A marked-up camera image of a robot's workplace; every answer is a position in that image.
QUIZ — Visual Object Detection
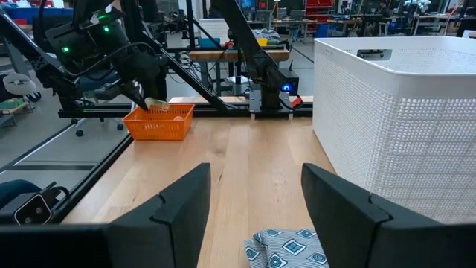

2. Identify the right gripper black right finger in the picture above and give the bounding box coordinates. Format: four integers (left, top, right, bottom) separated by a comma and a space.
301, 163, 447, 268

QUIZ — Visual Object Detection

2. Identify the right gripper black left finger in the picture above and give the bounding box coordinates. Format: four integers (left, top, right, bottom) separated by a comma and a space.
107, 162, 212, 268

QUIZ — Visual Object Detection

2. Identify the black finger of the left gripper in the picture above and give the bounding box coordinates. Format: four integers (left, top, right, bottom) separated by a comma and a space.
120, 80, 149, 112

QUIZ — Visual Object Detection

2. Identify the grey blue patterned cloth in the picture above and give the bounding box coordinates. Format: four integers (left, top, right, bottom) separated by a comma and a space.
243, 228, 330, 268

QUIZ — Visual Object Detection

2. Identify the small orange plastic basket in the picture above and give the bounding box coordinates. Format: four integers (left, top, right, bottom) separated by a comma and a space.
122, 103, 196, 141

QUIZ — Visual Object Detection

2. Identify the small white background basket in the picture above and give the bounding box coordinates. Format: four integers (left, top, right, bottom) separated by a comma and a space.
199, 18, 231, 41

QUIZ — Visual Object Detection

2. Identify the large white perforated basket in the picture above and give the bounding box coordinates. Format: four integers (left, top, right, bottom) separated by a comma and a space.
312, 36, 476, 224

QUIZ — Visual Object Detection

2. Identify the blue wheeled office chair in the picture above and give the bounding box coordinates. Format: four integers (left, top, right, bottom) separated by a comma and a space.
70, 68, 127, 138

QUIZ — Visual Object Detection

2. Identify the wooden background workbench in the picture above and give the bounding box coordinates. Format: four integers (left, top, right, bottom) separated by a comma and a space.
188, 47, 291, 98

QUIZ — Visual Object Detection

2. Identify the white round device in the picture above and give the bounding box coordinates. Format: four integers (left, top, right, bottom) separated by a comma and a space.
2, 72, 38, 97

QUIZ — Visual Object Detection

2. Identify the black box with blue light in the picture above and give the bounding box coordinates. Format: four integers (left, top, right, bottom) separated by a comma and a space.
278, 59, 300, 98

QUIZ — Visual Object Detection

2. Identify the black aluminium table frame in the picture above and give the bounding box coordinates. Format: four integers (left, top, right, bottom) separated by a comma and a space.
0, 0, 314, 224

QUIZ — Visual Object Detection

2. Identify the black table-level camera box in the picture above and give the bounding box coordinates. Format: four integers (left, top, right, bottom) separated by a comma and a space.
0, 182, 71, 226

